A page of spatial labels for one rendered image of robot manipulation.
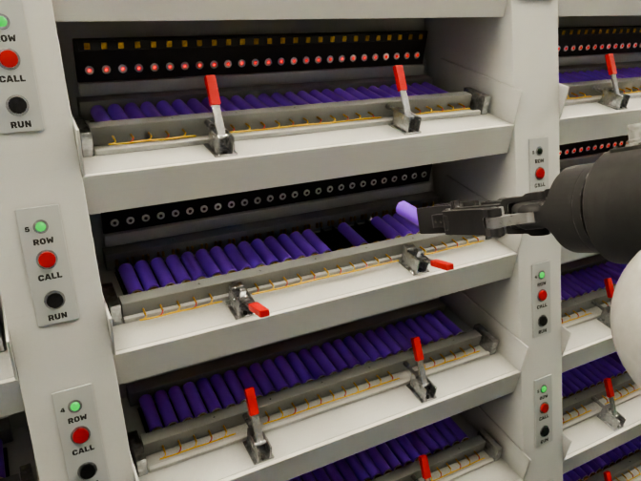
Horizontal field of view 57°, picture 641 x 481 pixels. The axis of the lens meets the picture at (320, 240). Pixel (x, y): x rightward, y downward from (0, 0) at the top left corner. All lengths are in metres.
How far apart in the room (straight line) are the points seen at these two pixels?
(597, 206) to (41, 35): 0.52
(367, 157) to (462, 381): 0.39
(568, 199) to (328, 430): 0.49
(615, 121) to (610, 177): 0.64
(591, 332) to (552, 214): 0.67
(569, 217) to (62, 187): 0.48
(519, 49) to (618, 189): 0.50
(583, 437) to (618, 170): 0.82
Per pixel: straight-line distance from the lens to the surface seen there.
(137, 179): 0.67
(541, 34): 0.99
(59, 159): 0.66
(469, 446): 1.11
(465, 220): 0.58
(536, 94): 0.97
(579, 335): 1.16
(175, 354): 0.72
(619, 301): 0.35
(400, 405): 0.91
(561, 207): 0.52
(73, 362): 0.70
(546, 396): 1.09
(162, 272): 0.79
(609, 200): 0.48
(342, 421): 0.87
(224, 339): 0.74
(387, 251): 0.87
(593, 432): 1.27
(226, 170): 0.70
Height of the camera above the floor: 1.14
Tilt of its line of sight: 12 degrees down
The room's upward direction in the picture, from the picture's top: 5 degrees counter-clockwise
